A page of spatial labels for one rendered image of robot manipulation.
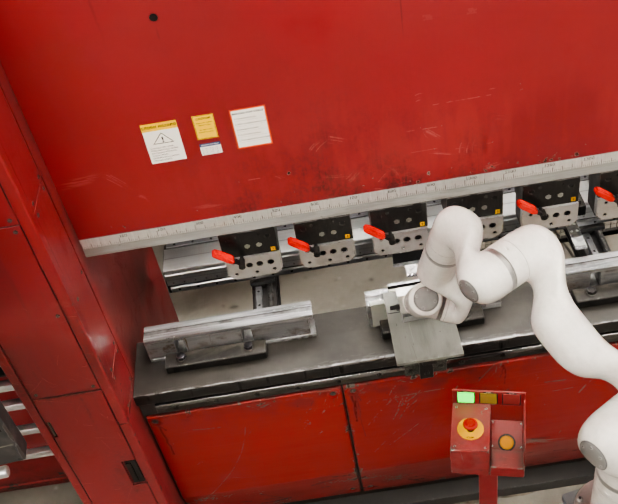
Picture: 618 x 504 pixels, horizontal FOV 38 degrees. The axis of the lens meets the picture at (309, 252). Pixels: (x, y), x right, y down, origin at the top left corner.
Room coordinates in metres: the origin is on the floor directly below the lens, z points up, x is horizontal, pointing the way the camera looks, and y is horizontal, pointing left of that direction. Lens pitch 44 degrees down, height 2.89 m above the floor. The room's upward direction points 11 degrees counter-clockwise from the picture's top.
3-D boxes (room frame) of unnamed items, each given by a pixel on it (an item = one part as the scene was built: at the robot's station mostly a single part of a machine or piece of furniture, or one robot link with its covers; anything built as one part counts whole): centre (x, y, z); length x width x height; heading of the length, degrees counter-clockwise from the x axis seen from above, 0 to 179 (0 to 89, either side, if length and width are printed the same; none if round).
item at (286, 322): (1.80, 0.27, 0.92); 0.50 x 0.06 x 0.10; 87
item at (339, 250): (1.78, -0.05, 1.26); 0.15 x 0.09 x 0.17; 87
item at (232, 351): (1.75, 0.33, 0.89); 0.30 x 0.05 x 0.03; 87
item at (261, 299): (2.18, 0.16, 0.81); 0.64 x 0.08 x 0.14; 177
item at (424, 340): (1.63, -0.27, 1.00); 0.26 x 0.18 x 0.01; 177
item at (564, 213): (1.75, -0.65, 1.26); 0.15 x 0.09 x 0.17; 87
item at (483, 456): (1.40, -0.39, 0.75); 0.20 x 0.16 x 0.18; 73
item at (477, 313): (1.71, -0.31, 0.89); 0.30 x 0.05 x 0.03; 87
